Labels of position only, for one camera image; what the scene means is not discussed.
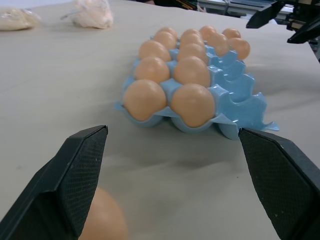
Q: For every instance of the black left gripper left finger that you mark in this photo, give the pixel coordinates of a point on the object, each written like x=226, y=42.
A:
x=62, y=185

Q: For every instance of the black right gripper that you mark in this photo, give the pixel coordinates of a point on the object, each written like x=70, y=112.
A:
x=303, y=8

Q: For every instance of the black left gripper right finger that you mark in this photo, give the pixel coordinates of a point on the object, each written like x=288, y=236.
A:
x=280, y=180

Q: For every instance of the light blue plastic egg tray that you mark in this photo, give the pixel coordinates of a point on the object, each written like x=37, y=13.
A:
x=240, y=110

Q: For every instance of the brown egg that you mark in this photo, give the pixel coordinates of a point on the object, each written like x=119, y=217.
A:
x=145, y=100
x=191, y=31
x=165, y=39
x=154, y=51
x=191, y=72
x=152, y=70
x=168, y=30
x=218, y=44
x=231, y=33
x=108, y=220
x=192, y=105
x=192, y=52
x=241, y=47
x=192, y=38
x=208, y=30

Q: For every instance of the grey background desk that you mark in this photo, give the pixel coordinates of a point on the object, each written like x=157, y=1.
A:
x=217, y=4

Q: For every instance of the clear bag with beige contents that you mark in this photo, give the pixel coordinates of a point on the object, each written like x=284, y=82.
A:
x=15, y=18

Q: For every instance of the clear bag with pinkish contents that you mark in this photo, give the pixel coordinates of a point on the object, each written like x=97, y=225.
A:
x=92, y=13

